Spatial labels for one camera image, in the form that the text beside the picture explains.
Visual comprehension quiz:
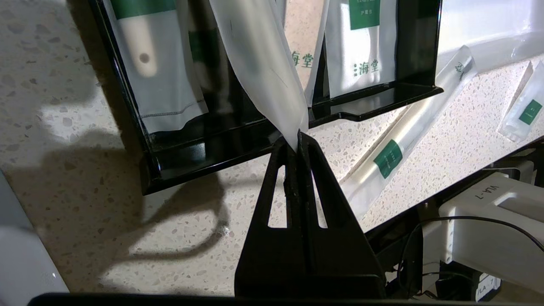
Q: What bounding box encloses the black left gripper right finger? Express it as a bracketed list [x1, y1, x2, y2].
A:
[297, 130, 386, 297]

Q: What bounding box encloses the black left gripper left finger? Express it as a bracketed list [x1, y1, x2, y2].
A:
[235, 136, 311, 297]

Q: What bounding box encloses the dental kit packet green label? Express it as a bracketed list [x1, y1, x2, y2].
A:
[339, 45, 479, 222]

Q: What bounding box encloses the black box drawer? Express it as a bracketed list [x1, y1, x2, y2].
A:
[87, 0, 445, 196]

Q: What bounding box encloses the clear toothbrush packet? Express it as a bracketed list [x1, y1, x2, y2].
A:
[208, 0, 309, 151]

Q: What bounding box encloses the silver metal housing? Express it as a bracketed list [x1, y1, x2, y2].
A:
[438, 170, 544, 295]

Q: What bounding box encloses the small white packet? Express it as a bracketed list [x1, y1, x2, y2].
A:
[102, 0, 210, 135]

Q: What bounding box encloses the white packet green label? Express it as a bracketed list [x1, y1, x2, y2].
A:
[325, 0, 399, 99]

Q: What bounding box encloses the long white wrapped packet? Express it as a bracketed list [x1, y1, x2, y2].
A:
[276, 0, 331, 108]

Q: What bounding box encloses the small sachet green label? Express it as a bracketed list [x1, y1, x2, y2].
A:
[497, 59, 544, 144]

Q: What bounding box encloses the white rounded object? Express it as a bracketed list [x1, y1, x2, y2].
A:
[0, 170, 71, 306]

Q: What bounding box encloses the white sink basin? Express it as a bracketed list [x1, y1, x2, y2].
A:
[437, 0, 544, 71]

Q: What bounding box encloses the thin black chassis cable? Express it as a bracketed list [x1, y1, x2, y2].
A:
[397, 215, 544, 296]

